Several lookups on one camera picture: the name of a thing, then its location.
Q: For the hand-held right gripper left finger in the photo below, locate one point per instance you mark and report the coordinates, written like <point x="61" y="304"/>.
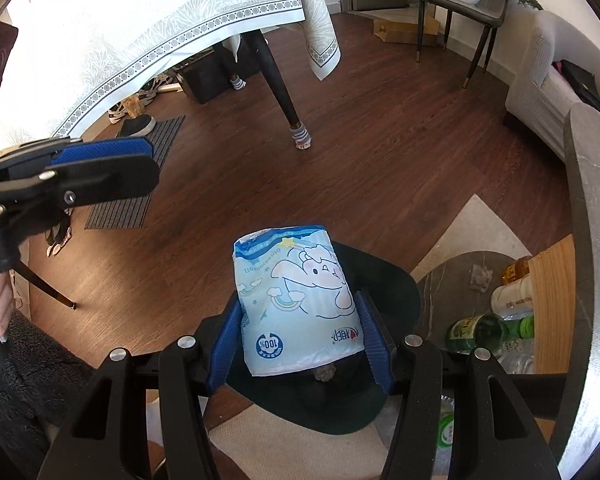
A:
<point x="225" y="350"/>

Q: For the beige rug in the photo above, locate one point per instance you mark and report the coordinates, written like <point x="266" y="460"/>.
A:
<point x="480" y="230"/>

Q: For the dark fuzzy clothing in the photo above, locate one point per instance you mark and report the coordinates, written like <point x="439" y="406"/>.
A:
<point x="30" y="385"/>

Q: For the white plastic bottle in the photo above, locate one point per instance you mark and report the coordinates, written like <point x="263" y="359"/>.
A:
<point x="512" y="297"/>

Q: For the white sneaker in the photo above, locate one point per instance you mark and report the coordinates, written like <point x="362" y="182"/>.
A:
<point x="122" y="115"/>
<point x="152" y="87"/>

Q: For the green label plastic bottle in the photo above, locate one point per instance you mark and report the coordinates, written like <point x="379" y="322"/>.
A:
<point x="446" y="430"/>

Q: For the grey striped doormat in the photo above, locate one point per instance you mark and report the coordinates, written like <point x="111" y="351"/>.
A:
<point x="130" y="210"/>

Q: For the clear empty plastic bottle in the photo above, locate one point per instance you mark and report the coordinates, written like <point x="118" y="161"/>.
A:
<point x="517" y="362"/>

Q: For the green glass bottle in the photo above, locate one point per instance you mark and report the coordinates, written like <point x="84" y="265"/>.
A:
<point x="480" y="332"/>

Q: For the flat cardboard box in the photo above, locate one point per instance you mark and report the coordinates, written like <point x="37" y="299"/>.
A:
<point x="400" y="30"/>

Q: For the table leg with striped sock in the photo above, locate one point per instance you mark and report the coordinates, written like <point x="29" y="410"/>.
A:
<point x="238" y="83"/>
<point x="275" y="85"/>

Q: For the black shoe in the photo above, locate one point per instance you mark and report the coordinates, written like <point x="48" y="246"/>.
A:
<point x="137" y="126"/>

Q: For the amber drink bottle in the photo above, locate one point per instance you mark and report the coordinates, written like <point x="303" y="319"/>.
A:
<point x="515" y="270"/>

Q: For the small crumpled tissue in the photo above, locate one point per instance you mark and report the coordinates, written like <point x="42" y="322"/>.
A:
<point x="480" y="277"/>

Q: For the round marble side table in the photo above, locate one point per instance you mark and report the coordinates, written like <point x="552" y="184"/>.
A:
<point x="445" y="280"/>

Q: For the pink cloth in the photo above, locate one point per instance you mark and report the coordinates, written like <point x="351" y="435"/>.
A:
<point x="556" y="66"/>

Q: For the white patterned tablecloth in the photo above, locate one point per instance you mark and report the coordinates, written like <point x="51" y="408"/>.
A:
<point x="130" y="25"/>

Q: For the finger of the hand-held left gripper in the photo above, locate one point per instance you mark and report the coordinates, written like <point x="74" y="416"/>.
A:
<point x="110" y="177"/>
<point x="105" y="147"/>

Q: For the black handbag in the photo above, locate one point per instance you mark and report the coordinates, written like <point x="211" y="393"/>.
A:
<point x="585" y="85"/>

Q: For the grey dining chair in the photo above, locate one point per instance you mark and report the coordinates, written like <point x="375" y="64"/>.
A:
<point x="492" y="10"/>

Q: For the grey armchair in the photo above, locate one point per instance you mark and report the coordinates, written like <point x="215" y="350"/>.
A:
<point x="535" y="85"/>

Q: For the blue cartoon tissue packet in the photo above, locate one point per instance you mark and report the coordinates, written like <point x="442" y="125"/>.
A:
<point x="295" y="310"/>

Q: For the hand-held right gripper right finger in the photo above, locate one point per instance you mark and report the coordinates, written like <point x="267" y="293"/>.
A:
<point x="377" y="350"/>

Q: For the black storage box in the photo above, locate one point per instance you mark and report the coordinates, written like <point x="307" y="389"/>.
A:
<point x="205" y="77"/>

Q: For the wooden table pedestal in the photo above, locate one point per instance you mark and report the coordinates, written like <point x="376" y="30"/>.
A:
<point x="555" y="310"/>

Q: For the dark green trash bin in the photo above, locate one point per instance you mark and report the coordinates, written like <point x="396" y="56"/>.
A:
<point x="395" y="285"/>

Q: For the black metal chair leg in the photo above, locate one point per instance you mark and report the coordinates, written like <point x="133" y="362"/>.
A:
<point x="45" y="287"/>

